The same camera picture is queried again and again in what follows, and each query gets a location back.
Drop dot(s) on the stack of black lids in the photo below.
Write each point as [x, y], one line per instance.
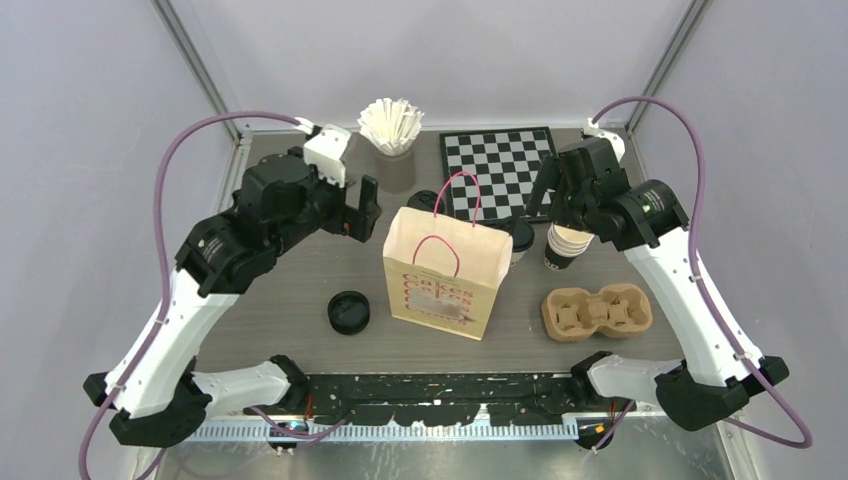
[348, 312]

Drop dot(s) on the paper gift bag pink handles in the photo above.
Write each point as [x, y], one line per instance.
[444, 273]

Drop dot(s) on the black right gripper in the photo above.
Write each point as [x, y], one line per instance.
[547, 175]

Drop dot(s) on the grey straw holder cup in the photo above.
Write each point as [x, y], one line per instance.
[395, 173]

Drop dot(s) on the white paper cup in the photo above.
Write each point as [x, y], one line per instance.
[516, 257]

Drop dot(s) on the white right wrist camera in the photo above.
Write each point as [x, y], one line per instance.
[591, 129]

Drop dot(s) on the brown pulp cup carrier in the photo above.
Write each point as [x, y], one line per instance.
[616, 311]

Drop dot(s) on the black white chessboard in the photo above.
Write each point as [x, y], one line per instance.
[492, 172]

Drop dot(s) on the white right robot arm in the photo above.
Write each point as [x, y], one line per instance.
[721, 369]

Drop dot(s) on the aluminium frame rail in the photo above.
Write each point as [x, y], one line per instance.
[290, 428]

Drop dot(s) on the stack of paper cups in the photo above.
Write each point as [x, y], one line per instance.
[564, 245]

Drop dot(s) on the black coffee cup lid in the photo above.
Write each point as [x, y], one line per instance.
[425, 200]

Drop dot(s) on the white wrapped straws bundle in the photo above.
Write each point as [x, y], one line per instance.
[391, 126]

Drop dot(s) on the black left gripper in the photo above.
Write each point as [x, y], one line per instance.
[355, 222]

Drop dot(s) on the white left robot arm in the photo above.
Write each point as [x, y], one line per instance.
[157, 396]

